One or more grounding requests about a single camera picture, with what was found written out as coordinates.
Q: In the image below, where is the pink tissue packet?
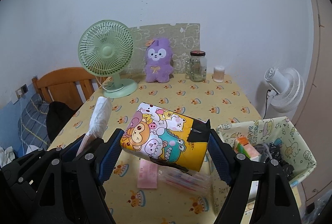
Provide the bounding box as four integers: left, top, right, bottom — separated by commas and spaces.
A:
137, 159, 158, 189

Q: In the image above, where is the cotton swab container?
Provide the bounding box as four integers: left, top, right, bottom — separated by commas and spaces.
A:
213, 66, 225, 83

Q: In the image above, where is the clear plastic packet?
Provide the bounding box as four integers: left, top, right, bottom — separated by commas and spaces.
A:
158, 167, 211, 195

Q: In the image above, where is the blue plaid bedding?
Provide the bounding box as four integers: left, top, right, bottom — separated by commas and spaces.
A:
18, 94, 51, 155

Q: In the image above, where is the white standing fan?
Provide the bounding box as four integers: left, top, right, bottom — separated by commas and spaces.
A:
263, 67, 304, 118

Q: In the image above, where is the cartoon-print storage basket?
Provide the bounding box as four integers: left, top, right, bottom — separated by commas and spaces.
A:
216, 117, 317, 188

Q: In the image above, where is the beige cartoon wall mat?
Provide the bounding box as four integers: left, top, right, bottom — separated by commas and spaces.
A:
124, 22, 201, 77

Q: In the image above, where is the white tissue pack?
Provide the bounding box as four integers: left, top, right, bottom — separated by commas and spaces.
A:
81, 96, 112, 145

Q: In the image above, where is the green desk fan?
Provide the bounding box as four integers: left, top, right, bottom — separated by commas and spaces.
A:
78, 19, 138, 99

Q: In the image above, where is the wooden chair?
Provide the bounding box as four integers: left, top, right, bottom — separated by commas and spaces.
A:
32, 67, 96, 110

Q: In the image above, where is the beige door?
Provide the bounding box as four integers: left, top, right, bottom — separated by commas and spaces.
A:
293, 0, 331, 205

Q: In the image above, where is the purple plush bunny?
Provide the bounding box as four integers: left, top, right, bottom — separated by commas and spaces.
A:
145, 38, 174, 83

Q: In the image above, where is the green orange tissue packet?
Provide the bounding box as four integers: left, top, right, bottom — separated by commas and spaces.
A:
233, 136, 261, 162

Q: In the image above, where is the black cloth on chair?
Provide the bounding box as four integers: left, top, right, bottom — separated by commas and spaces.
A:
46, 102, 78, 142

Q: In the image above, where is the glass jar with brown lid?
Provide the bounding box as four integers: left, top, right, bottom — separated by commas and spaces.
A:
185, 50, 207, 82

